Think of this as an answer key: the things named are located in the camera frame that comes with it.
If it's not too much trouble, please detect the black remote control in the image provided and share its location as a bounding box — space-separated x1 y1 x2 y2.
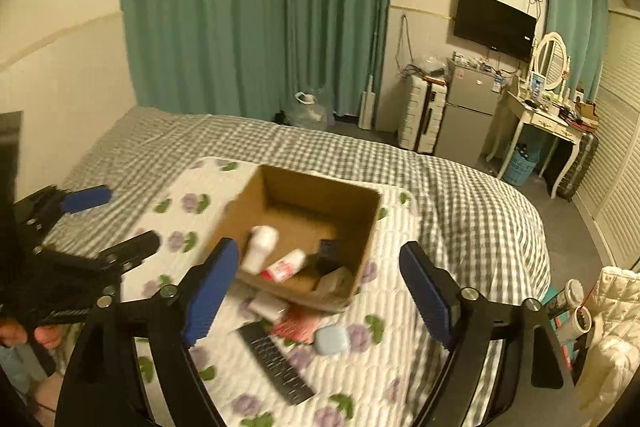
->
237 322 317 407

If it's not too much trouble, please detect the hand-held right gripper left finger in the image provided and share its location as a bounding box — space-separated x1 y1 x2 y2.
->
54 237 241 427

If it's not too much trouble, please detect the white floral quilted mat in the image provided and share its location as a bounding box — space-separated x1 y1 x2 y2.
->
120 157 503 427

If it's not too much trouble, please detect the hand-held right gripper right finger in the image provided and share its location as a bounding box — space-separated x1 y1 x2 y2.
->
399 241 587 427

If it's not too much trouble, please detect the light blue earbud case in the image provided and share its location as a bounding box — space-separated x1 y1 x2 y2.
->
313 326 351 357

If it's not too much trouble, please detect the white ribbed suitcase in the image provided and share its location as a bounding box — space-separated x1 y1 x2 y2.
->
398 74 448 154

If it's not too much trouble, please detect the white flat mop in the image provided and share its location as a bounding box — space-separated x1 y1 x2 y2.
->
357 74 376 130

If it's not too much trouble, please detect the dark ribbed suitcase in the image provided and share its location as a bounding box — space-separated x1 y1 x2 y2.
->
556 132 600 202

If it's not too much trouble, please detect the white dressing table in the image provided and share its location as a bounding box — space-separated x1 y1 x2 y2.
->
485 88 592 200

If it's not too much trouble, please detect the white louvered wardrobe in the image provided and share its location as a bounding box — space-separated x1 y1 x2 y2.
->
570 11 640 274

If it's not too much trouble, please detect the narrow green curtain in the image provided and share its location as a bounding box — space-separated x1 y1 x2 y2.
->
542 0 611 104

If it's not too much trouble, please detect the red flat packet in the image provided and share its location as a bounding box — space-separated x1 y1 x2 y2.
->
272 304 322 346

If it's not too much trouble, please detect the white oval vanity mirror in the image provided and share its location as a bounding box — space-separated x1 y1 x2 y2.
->
530 32 571 92

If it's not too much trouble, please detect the white quilted jacket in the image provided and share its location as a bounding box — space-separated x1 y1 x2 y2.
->
572 265 640 419

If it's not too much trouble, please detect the black rectangular device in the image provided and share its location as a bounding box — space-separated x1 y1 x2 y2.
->
305 239 347 279

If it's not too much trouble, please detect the wide green curtain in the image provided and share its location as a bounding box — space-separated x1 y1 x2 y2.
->
120 0 394 124

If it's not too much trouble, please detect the person's left hand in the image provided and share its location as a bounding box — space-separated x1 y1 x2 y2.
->
0 316 65 351

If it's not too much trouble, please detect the blue laundry basket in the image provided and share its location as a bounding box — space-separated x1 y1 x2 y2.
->
502 147 539 186

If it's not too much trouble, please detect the cardboard box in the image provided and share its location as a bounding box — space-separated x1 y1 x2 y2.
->
207 164 384 314

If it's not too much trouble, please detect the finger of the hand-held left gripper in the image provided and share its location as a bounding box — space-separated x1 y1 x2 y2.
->
14 185 114 230
45 229 162 280

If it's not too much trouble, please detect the white plastic bottle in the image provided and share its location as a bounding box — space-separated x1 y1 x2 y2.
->
241 225 280 274

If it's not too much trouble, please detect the small tan carton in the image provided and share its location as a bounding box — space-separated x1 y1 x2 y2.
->
315 267 354 299

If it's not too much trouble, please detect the white tube with red label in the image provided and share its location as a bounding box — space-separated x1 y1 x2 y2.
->
260 249 307 283

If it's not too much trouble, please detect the black wall television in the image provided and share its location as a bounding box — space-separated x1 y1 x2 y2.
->
452 0 539 62

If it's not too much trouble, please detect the grey checked bed cover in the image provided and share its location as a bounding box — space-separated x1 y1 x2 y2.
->
42 107 552 427

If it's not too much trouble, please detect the clear water jug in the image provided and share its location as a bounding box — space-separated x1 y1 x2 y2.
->
287 92 329 132

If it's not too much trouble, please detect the silver small refrigerator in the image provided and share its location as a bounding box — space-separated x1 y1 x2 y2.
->
433 58 504 168

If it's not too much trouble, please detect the small white packet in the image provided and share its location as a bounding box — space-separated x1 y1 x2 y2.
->
247 289 289 323

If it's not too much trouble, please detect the white cylindrical can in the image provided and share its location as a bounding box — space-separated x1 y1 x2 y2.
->
546 279 585 321
556 305 594 344

